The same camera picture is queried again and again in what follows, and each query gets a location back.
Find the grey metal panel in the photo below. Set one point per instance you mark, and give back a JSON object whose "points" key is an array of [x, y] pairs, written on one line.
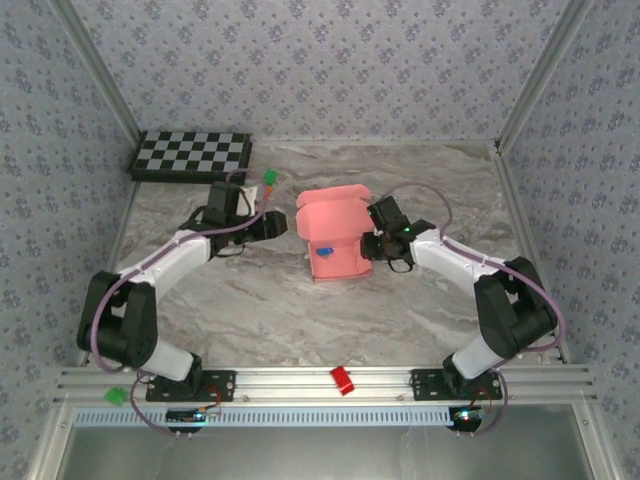
{"points": [[320, 455]]}

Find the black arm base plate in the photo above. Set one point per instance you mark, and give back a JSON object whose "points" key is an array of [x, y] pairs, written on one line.
{"points": [[220, 385], [425, 387]]}

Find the black white checkerboard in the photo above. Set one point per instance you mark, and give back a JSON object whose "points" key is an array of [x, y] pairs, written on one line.
{"points": [[190, 157]]}

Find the blue key tag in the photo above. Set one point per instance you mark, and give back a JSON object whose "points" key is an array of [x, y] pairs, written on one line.
{"points": [[325, 251]]}

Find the small circuit board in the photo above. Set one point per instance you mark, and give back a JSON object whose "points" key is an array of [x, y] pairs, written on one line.
{"points": [[465, 419], [185, 415]]}

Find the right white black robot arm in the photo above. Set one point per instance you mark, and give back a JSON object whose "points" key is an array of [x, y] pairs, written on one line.
{"points": [[450, 256]]}

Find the wide aluminium mounting rail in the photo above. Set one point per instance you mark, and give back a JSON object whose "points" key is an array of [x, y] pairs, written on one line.
{"points": [[290, 382]]}

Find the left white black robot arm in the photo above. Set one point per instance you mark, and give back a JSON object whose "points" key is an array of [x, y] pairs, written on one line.
{"points": [[185, 261]]}

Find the orange toy block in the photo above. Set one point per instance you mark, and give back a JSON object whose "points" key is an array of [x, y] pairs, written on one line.
{"points": [[268, 193]]}

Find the aluminium frame rail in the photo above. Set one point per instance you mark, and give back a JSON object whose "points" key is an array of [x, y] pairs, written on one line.
{"points": [[375, 142], [111, 265], [520, 225]]}

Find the red toy block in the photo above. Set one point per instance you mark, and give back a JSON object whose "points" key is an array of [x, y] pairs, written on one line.
{"points": [[342, 381]]}

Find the pink paper box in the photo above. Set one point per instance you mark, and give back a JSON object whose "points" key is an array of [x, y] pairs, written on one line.
{"points": [[342, 266]]}

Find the aluminium frame post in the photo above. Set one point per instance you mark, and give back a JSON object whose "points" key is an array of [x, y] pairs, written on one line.
{"points": [[540, 75], [103, 75]]}

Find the green toy block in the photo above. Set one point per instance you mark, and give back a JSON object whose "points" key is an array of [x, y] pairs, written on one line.
{"points": [[271, 177], [116, 396]]}

